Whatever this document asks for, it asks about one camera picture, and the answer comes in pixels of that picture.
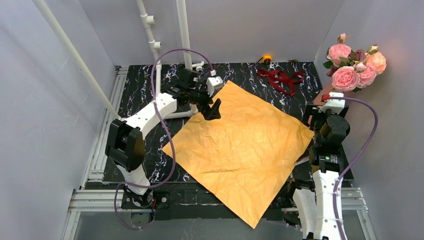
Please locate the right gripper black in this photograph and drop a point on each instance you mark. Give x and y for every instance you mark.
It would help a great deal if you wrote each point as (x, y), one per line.
(311, 117)

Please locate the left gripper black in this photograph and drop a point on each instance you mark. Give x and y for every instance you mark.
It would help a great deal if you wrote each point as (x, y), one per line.
(204, 100)

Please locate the dark red ribbon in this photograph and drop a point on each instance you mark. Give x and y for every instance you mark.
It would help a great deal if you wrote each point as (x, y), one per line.
(277, 78)

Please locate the orange wrapping paper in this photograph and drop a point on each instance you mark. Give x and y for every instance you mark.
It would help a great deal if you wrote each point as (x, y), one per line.
(245, 157)

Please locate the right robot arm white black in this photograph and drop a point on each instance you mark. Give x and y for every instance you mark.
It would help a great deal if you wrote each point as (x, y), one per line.
(319, 202)

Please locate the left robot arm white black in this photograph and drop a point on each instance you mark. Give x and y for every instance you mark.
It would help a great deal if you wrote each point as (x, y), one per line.
(125, 144)

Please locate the pink cylindrical vase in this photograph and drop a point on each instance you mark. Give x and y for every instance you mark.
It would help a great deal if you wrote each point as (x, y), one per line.
(325, 91)

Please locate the silver wrench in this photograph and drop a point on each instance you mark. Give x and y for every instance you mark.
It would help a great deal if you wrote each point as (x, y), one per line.
(302, 160)

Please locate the yellow round button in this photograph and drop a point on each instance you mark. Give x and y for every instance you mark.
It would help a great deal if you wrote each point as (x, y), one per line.
(265, 59)

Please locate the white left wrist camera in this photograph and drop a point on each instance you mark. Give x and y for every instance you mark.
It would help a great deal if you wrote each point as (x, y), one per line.
(214, 83)

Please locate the white PVC pipe frame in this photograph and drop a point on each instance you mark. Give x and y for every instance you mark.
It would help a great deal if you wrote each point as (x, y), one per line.
(147, 21)

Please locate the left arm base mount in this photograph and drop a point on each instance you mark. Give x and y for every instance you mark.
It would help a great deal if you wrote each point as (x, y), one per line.
(143, 209)

